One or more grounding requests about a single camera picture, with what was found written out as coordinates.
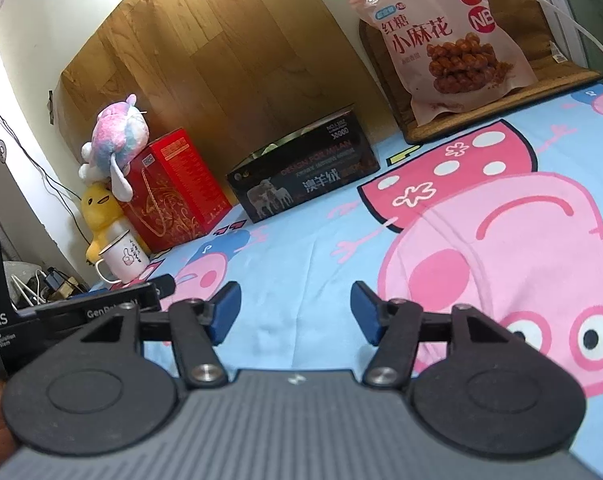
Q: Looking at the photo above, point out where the black cardboard box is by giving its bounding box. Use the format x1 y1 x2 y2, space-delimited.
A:
226 105 381 225

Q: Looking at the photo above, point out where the brown seat cushion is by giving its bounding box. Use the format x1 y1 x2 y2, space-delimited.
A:
357 0 603 145

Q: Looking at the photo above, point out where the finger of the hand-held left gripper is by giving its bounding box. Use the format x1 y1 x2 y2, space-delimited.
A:
109 273 177 301

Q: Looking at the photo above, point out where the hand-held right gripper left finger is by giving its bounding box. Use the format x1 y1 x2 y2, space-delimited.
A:
82 281 242 392

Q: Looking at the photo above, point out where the pile of chargers and cables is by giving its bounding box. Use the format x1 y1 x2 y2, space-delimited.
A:
6 260 90 312

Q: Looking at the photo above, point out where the pastel plush toy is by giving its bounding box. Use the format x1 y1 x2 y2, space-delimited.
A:
79 94 150 199

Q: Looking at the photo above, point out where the white enamel mug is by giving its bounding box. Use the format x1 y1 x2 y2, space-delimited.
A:
96 230 151 284

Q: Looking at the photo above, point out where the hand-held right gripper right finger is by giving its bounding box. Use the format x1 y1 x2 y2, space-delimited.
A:
350 281 528 392

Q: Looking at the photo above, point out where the large pink snack bag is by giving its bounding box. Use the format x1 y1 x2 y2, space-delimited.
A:
350 0 539 126

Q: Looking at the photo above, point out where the red gift box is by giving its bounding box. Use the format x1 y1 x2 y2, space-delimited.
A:
116 128 233 254

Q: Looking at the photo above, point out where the black wall cable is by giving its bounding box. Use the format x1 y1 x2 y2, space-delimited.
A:
0 95 85 243

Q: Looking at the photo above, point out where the yellow duck plush toy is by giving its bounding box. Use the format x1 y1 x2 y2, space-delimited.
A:
80 182 150 264

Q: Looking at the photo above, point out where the printed blanket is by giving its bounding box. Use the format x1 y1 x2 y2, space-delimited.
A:
89 77 603 463

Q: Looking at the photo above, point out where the wood grain wall board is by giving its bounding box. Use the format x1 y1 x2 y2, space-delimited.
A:
52 0 407 201

